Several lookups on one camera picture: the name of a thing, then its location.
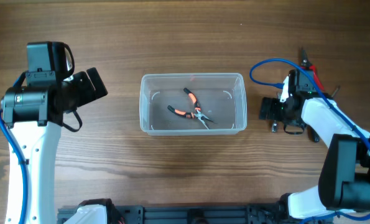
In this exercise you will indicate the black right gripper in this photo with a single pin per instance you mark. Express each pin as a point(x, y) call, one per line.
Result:
point(272, 114)

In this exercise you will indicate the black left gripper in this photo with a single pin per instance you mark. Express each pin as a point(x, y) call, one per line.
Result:
point(89, 93)

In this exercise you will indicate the orange black needle-nose pliers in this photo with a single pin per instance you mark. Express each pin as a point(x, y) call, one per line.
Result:
point(195, 112)

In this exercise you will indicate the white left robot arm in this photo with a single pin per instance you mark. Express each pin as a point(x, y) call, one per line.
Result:
point(31, 119)

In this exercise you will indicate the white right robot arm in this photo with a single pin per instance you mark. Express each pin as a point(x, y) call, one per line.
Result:
point(344, 184)

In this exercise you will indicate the clear plastic container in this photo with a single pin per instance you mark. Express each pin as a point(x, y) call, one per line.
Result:
point(178, 104)

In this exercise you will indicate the red black screwdriver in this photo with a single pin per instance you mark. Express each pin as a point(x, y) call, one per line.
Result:
point(312, 134)

